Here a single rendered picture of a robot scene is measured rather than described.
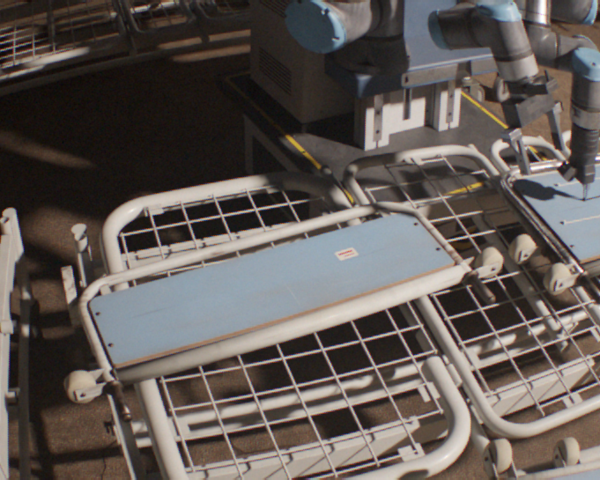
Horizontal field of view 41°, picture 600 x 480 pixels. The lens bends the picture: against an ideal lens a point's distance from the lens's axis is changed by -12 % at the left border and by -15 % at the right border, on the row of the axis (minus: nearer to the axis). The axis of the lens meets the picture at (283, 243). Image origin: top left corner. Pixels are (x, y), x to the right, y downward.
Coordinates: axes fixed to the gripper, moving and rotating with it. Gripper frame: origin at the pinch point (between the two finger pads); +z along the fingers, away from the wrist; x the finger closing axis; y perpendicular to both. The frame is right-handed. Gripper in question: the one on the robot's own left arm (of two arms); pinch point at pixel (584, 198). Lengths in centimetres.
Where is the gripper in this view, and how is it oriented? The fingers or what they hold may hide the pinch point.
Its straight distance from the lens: 196.9
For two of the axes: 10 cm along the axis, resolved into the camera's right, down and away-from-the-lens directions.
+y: -9.4, 2.0, -2.6
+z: 0.2, 8.3, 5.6
